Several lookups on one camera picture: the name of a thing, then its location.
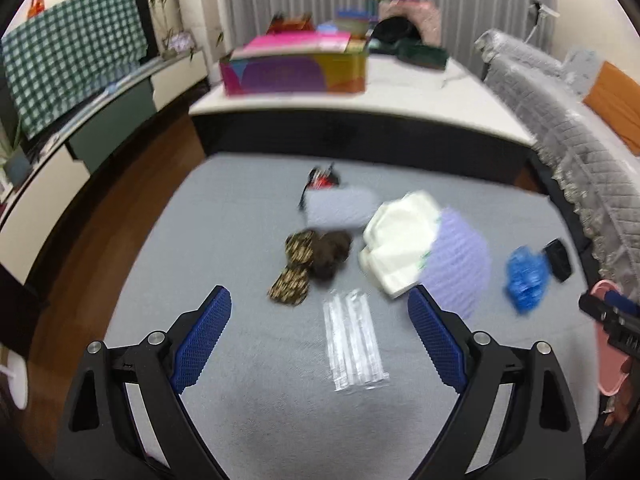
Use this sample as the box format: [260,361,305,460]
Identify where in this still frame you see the blue plastic bag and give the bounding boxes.
[506,246,551,314]

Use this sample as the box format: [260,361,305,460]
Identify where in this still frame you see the purple foam net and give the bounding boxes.
[419,208,491,320]

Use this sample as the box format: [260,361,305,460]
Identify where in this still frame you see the clear plastic wrapper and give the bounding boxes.
[322,289,390,392]

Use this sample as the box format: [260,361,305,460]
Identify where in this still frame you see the white panda paper bag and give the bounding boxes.
[358,191,442,298]

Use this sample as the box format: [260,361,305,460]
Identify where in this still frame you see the brown patterned wrapper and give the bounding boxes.
[268,230,352,307]

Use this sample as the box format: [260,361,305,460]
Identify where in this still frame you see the grey bubble foam pad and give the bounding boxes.
[303,185,382,231]

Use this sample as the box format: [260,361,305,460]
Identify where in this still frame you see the black red snack wrapper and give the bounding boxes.
[298,164,341,210]

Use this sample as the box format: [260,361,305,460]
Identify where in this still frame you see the pink plastic trash bin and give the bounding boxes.
[589,278,634,397]

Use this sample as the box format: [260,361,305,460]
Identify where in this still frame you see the person right hand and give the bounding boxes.
[604,358,634,427]

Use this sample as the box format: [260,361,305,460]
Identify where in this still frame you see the far orange cushion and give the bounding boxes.
[584,61,640,156]

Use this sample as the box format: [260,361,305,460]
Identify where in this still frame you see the grey quilted sofa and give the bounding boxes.
[475,29,639,297]

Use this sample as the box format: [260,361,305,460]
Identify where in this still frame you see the tv cabinet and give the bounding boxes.
[1,50,208,284]

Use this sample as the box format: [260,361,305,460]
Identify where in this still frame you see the white top coffee table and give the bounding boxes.
[189,55,535,184]

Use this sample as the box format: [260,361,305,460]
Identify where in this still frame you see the dark green oval basket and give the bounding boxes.
[396,42,449,70]

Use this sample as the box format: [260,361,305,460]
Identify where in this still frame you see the pink fabric basket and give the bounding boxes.
[378,0,442,47]

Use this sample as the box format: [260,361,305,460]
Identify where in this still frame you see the green checkered television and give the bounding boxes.
[1,0,158,140]

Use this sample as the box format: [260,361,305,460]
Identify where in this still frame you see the stacked blue bowls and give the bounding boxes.
[333,10,372,39]

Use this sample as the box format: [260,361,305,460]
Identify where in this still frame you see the colourful gift box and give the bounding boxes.
[219,32,368,96]

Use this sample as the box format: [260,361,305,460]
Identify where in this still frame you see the black strap band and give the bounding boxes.
[542,238,573,283]

